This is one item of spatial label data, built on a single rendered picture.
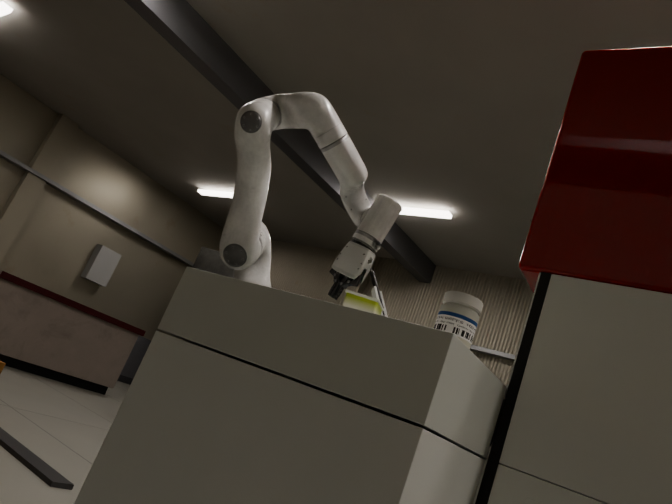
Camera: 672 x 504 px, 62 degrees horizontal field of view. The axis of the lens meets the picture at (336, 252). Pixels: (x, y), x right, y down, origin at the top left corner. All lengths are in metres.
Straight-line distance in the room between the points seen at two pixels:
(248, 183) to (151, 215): 9.56
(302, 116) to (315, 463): 0.96
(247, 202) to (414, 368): 0.91
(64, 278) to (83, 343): 2.86
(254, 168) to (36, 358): 6.20
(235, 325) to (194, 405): 0.16
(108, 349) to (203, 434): 6.96
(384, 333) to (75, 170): 9.66
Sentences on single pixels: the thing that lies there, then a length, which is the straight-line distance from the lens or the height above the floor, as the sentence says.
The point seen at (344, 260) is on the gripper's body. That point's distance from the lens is 1.62.
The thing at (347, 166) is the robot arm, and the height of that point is 1.43.
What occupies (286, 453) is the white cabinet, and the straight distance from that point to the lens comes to 0.97.
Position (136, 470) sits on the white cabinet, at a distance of 1.18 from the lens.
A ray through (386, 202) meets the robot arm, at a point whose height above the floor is 1.40.
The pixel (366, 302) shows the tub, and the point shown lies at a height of 1.02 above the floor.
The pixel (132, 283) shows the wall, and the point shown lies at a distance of 11.14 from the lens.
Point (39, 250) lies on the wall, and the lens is 10.27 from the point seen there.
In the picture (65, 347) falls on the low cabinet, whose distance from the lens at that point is 7.73.
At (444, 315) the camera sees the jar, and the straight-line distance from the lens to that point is 1.00.
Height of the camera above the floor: 0.78
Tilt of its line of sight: 16 degrees up
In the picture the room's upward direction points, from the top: 22 degrees clockwise
